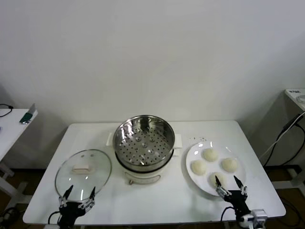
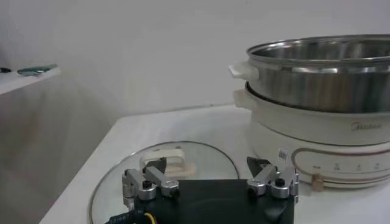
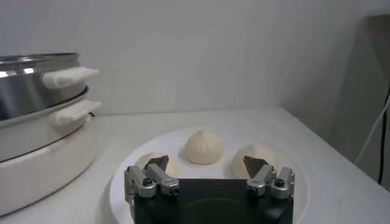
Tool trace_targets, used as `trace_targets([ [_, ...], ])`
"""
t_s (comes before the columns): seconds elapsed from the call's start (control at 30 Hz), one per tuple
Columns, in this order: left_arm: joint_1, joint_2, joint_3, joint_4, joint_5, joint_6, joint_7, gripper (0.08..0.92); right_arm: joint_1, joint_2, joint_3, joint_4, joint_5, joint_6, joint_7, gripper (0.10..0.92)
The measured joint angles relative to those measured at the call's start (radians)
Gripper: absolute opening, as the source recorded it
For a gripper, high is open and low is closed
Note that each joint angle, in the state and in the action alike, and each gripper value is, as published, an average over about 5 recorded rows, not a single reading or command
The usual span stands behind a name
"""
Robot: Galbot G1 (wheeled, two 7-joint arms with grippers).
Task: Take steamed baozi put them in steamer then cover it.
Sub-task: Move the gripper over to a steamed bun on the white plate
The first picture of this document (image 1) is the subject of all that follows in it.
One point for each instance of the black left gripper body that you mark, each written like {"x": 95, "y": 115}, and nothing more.
{"x": 69, "y": 211}

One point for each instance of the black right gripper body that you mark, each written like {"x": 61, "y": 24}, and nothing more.
{"x": 238, "y": 202}

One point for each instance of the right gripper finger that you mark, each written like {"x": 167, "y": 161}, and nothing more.
{"x": 222, "y": 192}
{"x": 243, "y": 189}

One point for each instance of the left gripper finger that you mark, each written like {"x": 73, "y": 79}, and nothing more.
{"x": 89, "y": 204}
{"x": 64, "y": 201}

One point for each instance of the white steamed baozi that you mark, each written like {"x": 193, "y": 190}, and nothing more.
{"x": 210, "y": 155}
{"x": 230, "y": 164}
{"x": 212, "y": 180}
{"x": 199, "y": 167}

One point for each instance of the round glass pot lid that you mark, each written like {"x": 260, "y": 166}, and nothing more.
{"x": 95, "y": 167}

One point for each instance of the stainless steel steamer basket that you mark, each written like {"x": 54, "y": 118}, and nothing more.
{"x": 143, "y": 148}

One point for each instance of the white round plate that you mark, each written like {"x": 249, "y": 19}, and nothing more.
{"x": 197, "y": 183}

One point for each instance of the white work table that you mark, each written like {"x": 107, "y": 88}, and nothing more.
{"x": 166, "y": 202}

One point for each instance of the scattered dark crumbs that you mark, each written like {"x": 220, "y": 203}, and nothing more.
{"x": 195, "y": 138}

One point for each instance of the black power adapter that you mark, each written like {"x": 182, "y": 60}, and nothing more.
{"x": 289, "y": 124}

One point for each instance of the white side table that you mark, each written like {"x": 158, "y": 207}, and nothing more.
{"x": 12, "y": 124}

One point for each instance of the white side cabinet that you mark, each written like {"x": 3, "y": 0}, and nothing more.
{"x": 291, "y": 95}

